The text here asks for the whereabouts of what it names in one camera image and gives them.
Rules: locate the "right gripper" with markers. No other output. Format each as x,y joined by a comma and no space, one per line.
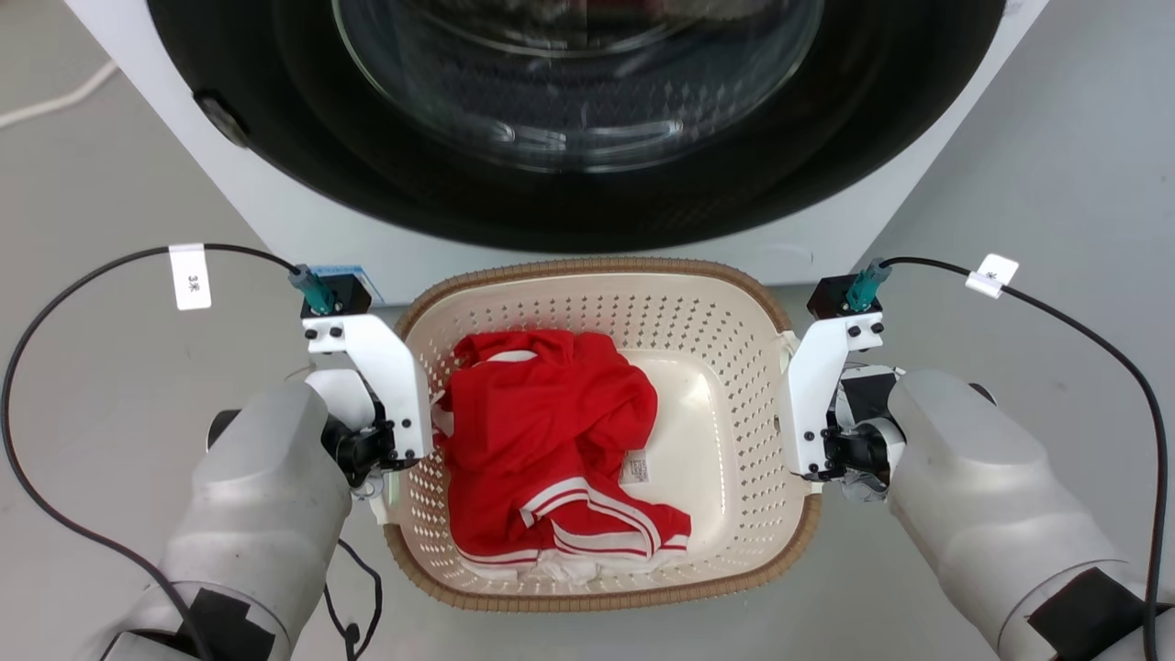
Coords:
867,431

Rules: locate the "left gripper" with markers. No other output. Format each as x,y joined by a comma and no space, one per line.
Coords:
347,404

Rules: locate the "cream perforated laundry basket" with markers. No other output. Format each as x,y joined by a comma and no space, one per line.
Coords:
716,431

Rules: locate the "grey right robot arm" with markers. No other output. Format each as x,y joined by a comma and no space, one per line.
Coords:
991,514

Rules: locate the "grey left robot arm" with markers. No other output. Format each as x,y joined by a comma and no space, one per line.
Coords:
257,514

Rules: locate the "red white-striped garment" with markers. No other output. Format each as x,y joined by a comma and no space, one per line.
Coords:
542,441

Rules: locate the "white washing machine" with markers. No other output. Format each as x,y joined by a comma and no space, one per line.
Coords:
303,229

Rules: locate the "black round glass washer door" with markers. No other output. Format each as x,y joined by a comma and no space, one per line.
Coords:
569,197

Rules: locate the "white right camera bracket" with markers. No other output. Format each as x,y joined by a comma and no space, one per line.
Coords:
817,386

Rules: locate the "white camera bracket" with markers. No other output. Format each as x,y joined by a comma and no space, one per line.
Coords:
817,386
390,376

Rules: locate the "white left camera bracket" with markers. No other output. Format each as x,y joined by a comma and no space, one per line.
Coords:
390,376

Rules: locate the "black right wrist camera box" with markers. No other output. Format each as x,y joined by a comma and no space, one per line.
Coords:
840,296

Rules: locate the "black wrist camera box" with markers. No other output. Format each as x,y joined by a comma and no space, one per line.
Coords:
840,296
349,292

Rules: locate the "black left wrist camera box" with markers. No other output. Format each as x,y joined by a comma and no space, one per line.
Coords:
349,292

